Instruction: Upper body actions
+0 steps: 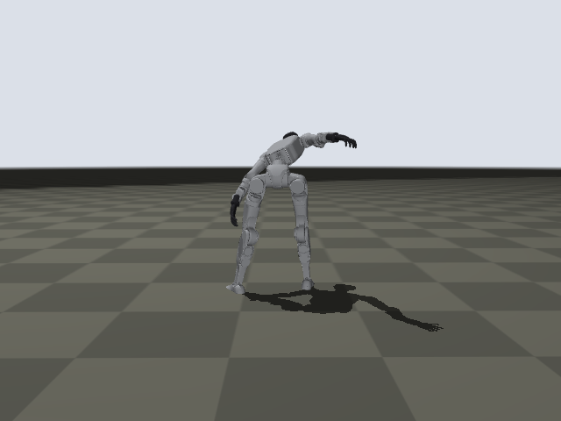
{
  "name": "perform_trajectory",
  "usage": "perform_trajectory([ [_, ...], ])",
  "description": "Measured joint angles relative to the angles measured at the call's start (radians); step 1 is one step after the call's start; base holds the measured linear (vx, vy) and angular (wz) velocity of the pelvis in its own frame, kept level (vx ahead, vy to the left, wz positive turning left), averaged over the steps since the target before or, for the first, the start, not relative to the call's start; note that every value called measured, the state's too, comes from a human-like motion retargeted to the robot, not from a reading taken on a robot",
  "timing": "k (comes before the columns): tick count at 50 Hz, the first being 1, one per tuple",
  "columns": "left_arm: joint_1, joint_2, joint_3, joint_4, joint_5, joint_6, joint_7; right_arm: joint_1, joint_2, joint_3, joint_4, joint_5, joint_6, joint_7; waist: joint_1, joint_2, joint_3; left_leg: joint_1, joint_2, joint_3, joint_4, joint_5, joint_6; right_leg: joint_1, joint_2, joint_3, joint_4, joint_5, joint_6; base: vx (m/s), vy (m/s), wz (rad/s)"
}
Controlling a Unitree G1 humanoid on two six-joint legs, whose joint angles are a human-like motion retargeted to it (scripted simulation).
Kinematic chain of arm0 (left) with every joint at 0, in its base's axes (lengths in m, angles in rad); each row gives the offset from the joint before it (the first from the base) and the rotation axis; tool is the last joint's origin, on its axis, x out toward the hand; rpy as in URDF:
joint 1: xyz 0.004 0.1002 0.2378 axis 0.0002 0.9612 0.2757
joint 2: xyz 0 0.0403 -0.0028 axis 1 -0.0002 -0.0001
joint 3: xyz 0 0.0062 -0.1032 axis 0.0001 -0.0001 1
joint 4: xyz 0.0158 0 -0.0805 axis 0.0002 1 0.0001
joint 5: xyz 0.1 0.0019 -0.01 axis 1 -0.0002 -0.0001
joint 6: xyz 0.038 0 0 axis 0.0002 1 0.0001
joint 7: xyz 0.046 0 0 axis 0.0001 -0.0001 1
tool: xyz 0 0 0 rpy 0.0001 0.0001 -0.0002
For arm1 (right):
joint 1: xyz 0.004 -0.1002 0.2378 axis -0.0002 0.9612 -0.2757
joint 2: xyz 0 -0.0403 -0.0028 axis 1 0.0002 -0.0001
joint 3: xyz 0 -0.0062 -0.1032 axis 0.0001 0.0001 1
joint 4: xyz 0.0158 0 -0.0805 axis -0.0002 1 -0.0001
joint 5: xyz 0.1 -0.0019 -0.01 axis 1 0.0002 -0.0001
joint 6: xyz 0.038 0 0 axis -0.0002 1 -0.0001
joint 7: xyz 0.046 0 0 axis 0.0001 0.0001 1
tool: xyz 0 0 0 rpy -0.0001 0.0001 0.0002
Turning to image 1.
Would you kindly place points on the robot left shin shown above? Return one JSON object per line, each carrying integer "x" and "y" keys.
{"x": 244, "y": 255}

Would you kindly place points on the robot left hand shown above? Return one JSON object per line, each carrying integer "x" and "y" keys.
{"x": 234, "y": 205}

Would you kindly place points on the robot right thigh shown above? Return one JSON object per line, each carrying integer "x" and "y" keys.
{"x": 299, "y": 191}

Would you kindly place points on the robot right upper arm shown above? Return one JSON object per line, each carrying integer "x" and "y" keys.
{"x": 308, "y": 140}

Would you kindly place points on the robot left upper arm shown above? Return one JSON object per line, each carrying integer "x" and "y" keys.
{"x": 258, "y": 167}

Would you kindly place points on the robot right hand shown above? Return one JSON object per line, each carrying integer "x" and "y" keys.
{"x": 335, "y": 137}

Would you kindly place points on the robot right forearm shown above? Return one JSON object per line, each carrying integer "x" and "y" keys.
{"x": 321, "y": 138}

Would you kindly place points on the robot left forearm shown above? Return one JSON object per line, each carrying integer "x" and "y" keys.
{"x": 243, "y": 188}

